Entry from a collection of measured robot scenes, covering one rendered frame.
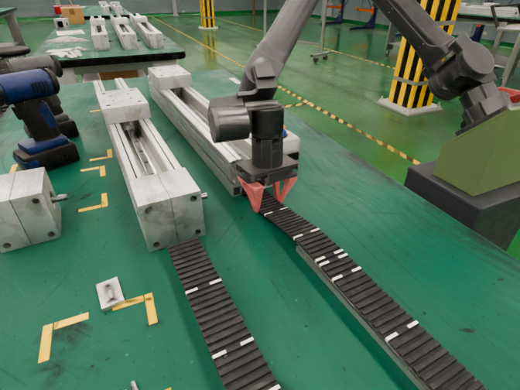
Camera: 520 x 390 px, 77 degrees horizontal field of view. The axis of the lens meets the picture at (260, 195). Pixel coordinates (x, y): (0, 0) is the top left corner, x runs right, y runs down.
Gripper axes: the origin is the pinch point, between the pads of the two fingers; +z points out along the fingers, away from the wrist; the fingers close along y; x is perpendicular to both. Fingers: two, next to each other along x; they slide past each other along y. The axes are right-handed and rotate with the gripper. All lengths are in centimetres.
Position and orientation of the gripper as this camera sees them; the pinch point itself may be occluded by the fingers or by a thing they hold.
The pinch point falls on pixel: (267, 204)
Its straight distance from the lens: 64.6
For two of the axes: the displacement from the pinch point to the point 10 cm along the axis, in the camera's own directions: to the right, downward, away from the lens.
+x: 5.1, 4.2, -7.5
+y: -8.6, 2.6, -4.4
